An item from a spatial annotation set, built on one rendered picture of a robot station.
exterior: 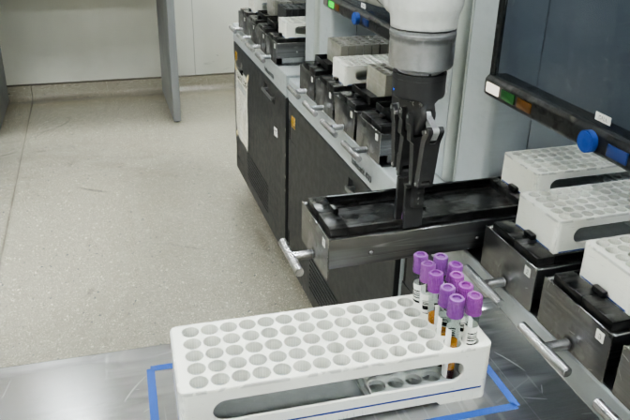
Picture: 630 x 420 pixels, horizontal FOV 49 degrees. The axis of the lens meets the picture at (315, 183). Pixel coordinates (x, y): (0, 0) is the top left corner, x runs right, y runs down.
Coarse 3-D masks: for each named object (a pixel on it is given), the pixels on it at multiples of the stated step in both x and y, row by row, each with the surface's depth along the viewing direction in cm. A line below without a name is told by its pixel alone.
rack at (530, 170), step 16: (576, 144) 121; (512, 160) 115; (528, 160) 114; (544, 160) 114; (560, 160) 114; (576, 160) 114; (592, 160) 116; (512, 176) 115; (528, 176) 111; (544, 176) 109; (560, 176) 110; (576, 176) 111; (592, 176) 122; (608, 176) 118; (624, 176) 122
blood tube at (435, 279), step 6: (432, 270) 67; (438, 270) 67; (432, 276) 66; (438, 276) 66; (432, 282) 67; (438, 282) 66; (432, 288) 67; (438, 288) 67; (432, 294) 67; (438, 294) 67; (432, 300) 67; (432, 306) 68; (438, 306) 68; (432, 312) 68; (438, 312) 68; (432, 318) 68
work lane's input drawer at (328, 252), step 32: (384, 192) 113; (448, 192) 116; (480, 192) 116; (512, 192) 113; (320, 224) 104; (352, 224) 105; (384, 224) 102; (448, 224) 105; (480, 224) 107; (288, 256) 106; (320, 256) 104; (352, 256) 102; (384, 256) 103
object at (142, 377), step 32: (480, 320) 80; (128, 352) 73; (160, 352) 73; (512, 352) 74; (0, 384) 68; (32, 384) 68; (64, 384) 68; (96, 384) 68; (128, 384) 68; (160, 384) 68; (512, 384) 70; (544, 384) 70; (0, 416) 64; (32, 416) 64; (64, 416) 64; (96, 416) 64; (128, 416) 64; (160, 416) 64; (384, 416) 65; (416, 416) 65; (448, 416) 65; (480, 416) 65; (512, 416) 65; (544, 416) 66; (576, 416) 66
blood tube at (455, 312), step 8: (456, 296) 63; (448, 304) 63; (456, 304) 62; (464, 304) 63; (448, 312) 63; (456, 312) 63; (448, 320) 64; (456, 320) 63; (448, 328) 64; (456, 328) 64; (448, 336) 64; (456, 336) 64; (448, 344) 65; (456, 344) 65; (448, 368) 66; (448, 376) 66
